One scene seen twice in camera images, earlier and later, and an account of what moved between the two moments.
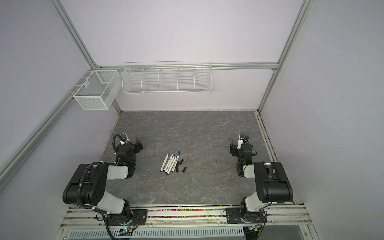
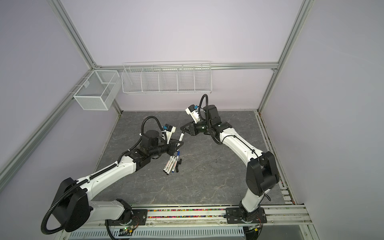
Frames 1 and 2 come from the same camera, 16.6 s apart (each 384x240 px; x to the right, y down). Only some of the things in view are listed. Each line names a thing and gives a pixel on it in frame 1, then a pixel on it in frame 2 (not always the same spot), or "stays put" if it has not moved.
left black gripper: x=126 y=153 to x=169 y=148
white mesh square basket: x=96 y=91 stays put
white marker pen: x=164 y=163 to x=181 y=136
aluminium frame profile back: x=229 y=65 stays put
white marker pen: x=168 y=162 stays put
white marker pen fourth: x=171 y=165 stays put
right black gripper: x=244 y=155 to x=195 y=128
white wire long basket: x=170 y=77 stays put
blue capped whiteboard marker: x=176 y=161 stays put
